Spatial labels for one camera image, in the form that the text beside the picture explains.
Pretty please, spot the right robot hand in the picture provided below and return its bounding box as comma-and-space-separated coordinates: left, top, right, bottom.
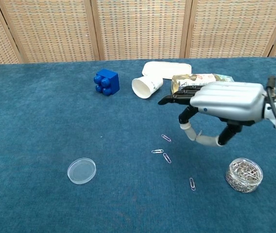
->
157, 81, 267, 148

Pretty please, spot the clear container of paperclips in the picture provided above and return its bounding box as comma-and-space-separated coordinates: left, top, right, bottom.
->
225, 157, 264, 194

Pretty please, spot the clear round plastic lid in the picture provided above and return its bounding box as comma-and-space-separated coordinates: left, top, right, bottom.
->
67, 157, 97, 185

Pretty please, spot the clear bottle with yellow liquid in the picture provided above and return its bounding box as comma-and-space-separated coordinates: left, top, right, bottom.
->
171, 73, 228, 94

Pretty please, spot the white paper cup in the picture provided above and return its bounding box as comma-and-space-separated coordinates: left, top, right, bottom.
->
131, 76, 164, 100

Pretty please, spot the blue toy building block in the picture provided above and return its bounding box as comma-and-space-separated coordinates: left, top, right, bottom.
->
93, 68, 120, 97

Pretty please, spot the blue table cloth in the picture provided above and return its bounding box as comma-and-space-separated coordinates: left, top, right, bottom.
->
0, 57, 276, 233

